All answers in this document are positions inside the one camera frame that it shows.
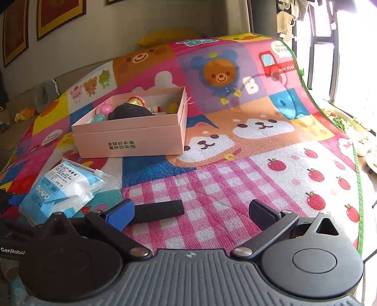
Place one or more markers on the colourful cartoon play mat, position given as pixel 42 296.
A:
pixel 235 176

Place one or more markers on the pink cardboard box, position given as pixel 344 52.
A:
pixel 129 141

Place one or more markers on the black window frame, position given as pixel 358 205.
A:
pixel 311 58

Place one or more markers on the framed wall picture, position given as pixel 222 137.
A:
pixel 14 29
pixel 60 16
pixel 115 1

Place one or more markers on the orange plush toy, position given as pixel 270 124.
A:
pixel 25 114

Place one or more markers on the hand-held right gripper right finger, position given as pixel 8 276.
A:
pixel 263 214

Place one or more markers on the grey neck pillow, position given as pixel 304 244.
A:
pixel 44 97

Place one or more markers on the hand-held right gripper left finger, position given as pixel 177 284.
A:
pixel 117 213

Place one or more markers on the black plush toy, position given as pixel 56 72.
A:
pixel 129 112

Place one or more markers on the blue wet wipes packet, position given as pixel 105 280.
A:
pixel 59 188

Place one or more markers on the yellow pillow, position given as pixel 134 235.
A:
pixel 168 37

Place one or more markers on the hanging laundry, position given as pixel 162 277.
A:
pixel 294 17

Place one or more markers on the pink and green squishy toy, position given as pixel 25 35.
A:
pixel 103 109

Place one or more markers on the pink round cartoon toy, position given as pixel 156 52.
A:
pixel 136 101

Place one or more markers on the beige sofa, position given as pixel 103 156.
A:
pixel 7 139

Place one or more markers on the green potted plants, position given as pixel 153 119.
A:
pixel 341 123

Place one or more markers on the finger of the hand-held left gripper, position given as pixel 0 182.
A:
pixel 13 200
pixel 159 211

